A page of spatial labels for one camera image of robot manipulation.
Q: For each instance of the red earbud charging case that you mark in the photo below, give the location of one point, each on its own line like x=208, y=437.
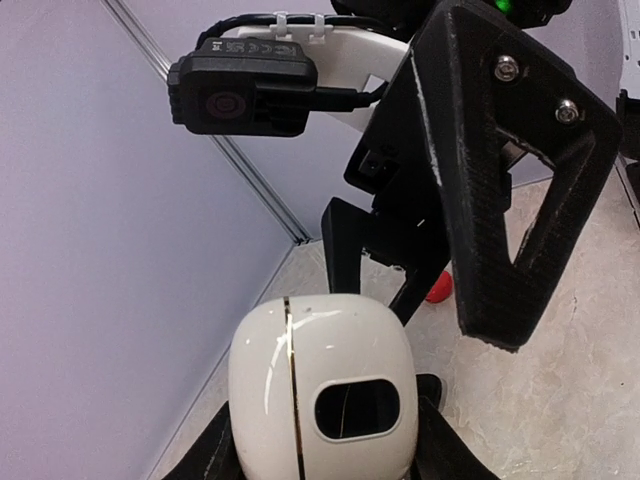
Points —
x=441, y=290

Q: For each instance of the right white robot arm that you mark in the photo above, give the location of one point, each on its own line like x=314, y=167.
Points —
x=485, y=155

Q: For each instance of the white earbud charging case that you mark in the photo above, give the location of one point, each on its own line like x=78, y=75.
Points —
x=323, y=387

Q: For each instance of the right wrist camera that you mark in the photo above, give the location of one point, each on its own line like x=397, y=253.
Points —
x=286, y=79

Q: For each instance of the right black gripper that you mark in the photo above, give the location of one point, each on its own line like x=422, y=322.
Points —
x=487, y=147

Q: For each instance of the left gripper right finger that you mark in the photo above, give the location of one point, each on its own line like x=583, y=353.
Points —
x=440, y=451

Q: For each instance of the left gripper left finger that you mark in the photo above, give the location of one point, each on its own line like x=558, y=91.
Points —
x=213, y=455

